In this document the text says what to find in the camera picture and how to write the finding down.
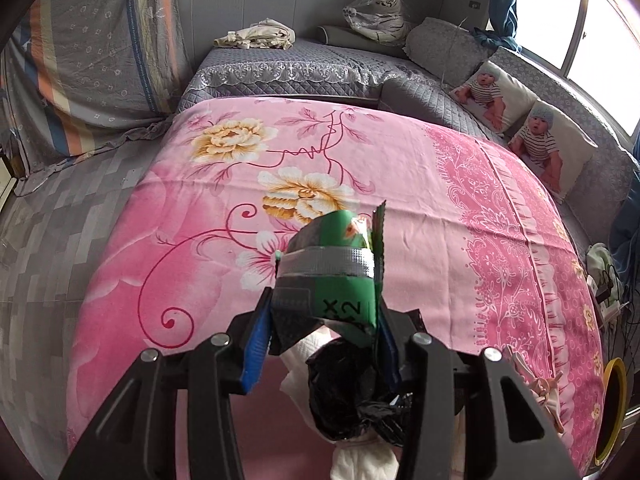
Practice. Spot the baby print pillow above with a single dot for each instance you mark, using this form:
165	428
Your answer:
487	92
545	145

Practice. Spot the yellow round bin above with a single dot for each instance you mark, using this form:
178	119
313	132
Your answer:
615	366

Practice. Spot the white cloth glove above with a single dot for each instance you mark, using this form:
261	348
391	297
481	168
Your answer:
365	462

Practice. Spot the grey quilted sofa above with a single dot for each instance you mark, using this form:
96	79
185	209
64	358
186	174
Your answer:
280	65

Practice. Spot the green snack wrapper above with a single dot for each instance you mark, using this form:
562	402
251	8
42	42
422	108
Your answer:
345	290

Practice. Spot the black plastic bag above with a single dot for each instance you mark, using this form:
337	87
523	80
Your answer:
345	395

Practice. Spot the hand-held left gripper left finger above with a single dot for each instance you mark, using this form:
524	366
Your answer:
255	345

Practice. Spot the white power strip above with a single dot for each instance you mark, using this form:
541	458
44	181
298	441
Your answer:
610	311

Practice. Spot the beige crumpled item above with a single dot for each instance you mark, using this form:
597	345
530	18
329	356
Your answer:
542	387

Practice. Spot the striped cloth cover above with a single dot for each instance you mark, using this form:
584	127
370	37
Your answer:
90	50

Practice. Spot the beige crumpled cloth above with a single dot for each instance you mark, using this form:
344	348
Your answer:
260	35

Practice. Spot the pink floral blanket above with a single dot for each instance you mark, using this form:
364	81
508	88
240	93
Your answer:
200	240

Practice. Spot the sliding glass window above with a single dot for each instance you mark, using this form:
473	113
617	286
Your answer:
550	20

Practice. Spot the tiger plush toy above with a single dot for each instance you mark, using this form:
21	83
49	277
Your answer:
380	15

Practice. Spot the light green cloth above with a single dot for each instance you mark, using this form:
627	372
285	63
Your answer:
597	260

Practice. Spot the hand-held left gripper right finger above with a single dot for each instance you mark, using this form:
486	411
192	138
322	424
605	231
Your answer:
395	355

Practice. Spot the grey lace cushion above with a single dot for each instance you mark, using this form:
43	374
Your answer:
440	50

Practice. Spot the grey bolster pillow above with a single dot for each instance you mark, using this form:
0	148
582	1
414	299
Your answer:
345	37

